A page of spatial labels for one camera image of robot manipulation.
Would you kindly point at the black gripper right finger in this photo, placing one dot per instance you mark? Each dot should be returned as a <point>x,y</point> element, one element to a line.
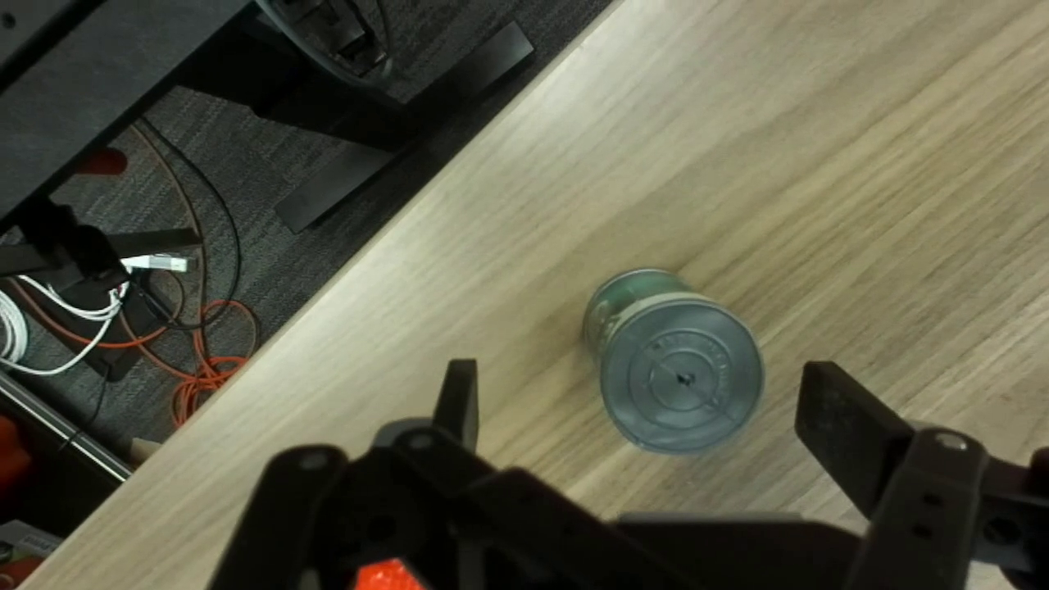
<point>928,493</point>

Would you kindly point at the green-label tin can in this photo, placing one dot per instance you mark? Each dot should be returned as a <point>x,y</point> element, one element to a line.
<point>676,364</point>

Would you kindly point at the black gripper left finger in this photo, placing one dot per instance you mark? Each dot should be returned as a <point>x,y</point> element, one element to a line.
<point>459,512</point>

